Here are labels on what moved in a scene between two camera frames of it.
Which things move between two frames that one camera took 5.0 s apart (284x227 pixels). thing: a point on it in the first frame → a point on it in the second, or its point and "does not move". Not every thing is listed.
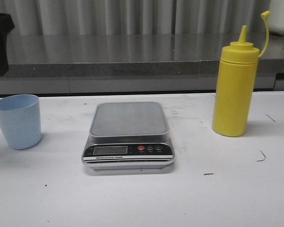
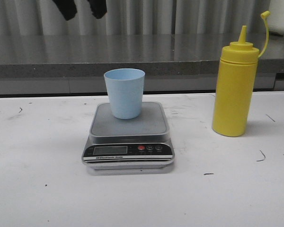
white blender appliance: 281,19 does not move
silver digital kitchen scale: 128,135 does not move
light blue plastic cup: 19,116 → 126,88
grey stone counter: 136,62 does not move
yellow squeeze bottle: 236,84 does not move
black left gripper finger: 1,24 → 67,7
